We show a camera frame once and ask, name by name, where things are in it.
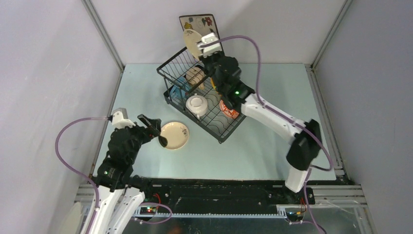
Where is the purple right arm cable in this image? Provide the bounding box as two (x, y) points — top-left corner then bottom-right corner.
(200, 35), (335, 233)

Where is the yellow orange bowl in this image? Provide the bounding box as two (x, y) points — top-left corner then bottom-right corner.
(210, 78), (222, 97)

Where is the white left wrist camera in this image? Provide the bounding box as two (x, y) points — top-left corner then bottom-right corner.
(111, 108), (136, 129)

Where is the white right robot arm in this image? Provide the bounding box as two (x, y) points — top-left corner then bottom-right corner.
(198, 53), (322, 204)

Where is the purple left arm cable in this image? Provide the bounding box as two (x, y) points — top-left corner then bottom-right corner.
(55, 117), (173, 234)

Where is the black wire dish rack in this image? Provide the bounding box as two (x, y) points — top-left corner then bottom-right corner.
(156, 49), (245, 143)

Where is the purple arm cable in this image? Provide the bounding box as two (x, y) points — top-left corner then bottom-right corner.
(55, 117), (173, 234)
(200, 35), (335, 233)

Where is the beige saucer plate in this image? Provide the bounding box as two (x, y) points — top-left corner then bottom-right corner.
(160, 122), (189, 150)
(183, 29), (202, 61)

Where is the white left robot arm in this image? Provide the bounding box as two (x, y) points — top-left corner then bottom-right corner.
(81, 109), (162, 234)

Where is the left electronics board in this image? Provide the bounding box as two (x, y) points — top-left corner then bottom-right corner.
(139, 206), (157, 215)

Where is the blue floral mug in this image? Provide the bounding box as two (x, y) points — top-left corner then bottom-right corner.
(170, 84), (191, 99)

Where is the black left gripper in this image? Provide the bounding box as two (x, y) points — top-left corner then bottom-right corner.
(123, 114), (161, 163)

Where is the electronics board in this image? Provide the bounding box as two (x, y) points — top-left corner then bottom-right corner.
(285, 211), (305, 224)
(139, 206), (157, 215)

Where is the right electronics board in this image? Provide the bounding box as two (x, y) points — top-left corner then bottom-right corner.
(285, 211), (305, 224)

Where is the orange patterned white bowl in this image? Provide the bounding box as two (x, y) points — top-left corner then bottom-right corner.
(219, 100), (239, 119)

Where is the white two-handled soup bowl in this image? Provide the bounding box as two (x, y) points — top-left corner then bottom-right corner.
(186, 94), (208, 119)

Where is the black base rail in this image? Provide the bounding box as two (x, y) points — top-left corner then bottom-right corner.
(131, 176), (315, 215)

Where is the beige ceramic mug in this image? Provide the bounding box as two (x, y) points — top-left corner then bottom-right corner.
(186, 67), (205, 90)

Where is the square floral ceramic plate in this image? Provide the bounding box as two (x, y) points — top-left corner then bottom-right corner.
(178, 14), (220, 56)

